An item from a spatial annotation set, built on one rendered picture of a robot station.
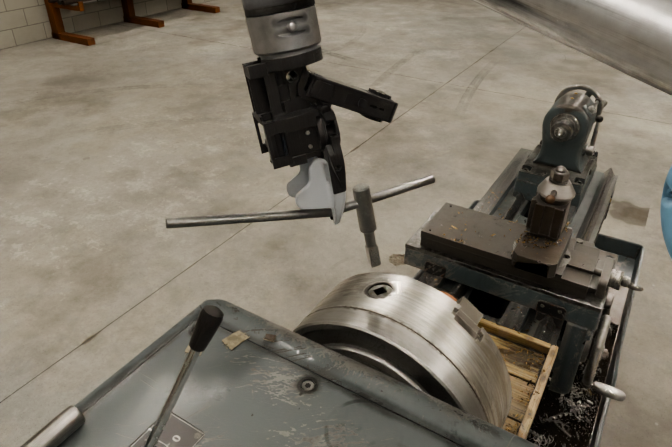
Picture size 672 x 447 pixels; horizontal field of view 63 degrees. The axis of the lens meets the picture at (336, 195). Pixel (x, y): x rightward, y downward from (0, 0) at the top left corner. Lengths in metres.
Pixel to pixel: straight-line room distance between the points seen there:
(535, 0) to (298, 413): 0.44
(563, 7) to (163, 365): 0.53
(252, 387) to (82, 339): 2.10
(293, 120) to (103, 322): 2.21
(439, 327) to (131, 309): 2.16
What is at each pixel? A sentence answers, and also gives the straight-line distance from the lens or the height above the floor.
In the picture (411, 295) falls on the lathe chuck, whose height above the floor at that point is 1.24.
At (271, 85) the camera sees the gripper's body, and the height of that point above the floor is 1.53.
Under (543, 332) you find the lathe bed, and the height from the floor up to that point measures 0.86.
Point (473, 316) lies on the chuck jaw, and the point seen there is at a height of 1.19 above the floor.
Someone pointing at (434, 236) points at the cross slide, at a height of 0.97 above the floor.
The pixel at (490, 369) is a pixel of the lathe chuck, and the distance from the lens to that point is 0.76.
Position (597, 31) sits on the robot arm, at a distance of 0.49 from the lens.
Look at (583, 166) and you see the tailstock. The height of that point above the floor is 0.94.
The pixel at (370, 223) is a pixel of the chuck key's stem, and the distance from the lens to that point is 0.69.
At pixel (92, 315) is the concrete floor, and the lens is 2.78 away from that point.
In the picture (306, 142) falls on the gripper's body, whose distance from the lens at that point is 0.61.
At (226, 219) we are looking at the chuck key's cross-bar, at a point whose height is 1.38.
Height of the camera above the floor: 1.71
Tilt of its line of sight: 30 degrees down
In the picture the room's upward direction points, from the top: straight up
